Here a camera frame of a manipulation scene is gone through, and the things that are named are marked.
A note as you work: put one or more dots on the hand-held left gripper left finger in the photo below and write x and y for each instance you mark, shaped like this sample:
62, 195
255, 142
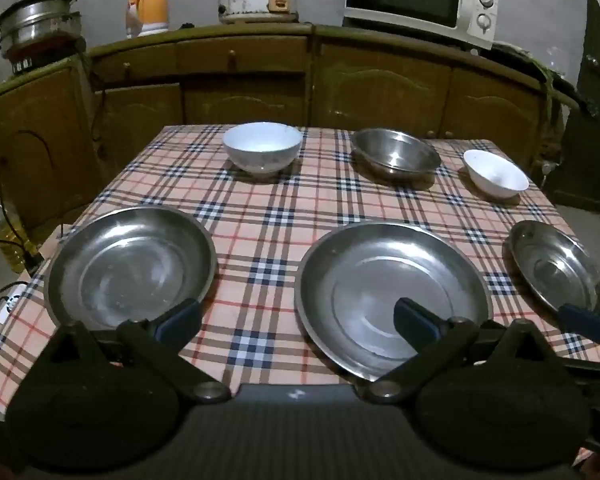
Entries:
180, 317

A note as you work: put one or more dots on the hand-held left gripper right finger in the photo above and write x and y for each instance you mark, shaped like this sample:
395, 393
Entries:
415, 322

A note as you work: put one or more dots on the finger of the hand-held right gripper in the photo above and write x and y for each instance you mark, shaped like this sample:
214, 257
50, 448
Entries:
595, 367
582, 321

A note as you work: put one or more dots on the small stainless steel plate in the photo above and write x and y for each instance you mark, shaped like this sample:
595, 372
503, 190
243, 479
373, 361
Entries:
555, 265

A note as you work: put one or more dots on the large stainless steel plate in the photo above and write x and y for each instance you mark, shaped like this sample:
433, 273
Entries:
365, 280

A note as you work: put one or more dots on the large steel bowl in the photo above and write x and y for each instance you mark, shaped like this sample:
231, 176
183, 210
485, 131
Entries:
130, 265

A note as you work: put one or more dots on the shallow white ceramic bowl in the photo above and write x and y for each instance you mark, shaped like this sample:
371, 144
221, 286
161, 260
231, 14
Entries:
497, 175

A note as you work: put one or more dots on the stainless steel bowl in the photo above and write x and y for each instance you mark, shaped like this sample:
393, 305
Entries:
395, 152

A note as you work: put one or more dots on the deep white ceramic bowl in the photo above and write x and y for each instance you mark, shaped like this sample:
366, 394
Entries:
262, 145

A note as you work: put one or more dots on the checked tablecloth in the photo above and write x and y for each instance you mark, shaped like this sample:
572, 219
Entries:
280, 200

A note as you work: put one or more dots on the white plug socket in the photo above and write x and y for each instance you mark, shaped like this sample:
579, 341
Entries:
547, 168

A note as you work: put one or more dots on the white power strip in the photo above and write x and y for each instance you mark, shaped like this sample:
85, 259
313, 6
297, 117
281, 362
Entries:
12, 307

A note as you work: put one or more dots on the cooking oil bottle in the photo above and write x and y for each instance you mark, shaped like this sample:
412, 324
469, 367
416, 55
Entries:
5, 237

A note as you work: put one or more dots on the dark metal cabinet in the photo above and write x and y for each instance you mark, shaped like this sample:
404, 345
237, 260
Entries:
597, 110

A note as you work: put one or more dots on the brown wooden cabinet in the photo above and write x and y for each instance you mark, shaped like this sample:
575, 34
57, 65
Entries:
380, 85

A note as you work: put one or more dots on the green cloth strip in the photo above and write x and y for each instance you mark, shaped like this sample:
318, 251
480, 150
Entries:
547, 72

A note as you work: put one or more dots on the black cooktop stove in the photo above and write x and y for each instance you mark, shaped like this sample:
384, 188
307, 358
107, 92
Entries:
40, 55

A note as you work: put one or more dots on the stainless steel steamer pot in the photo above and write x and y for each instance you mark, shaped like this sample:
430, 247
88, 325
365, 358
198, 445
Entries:
37, 20

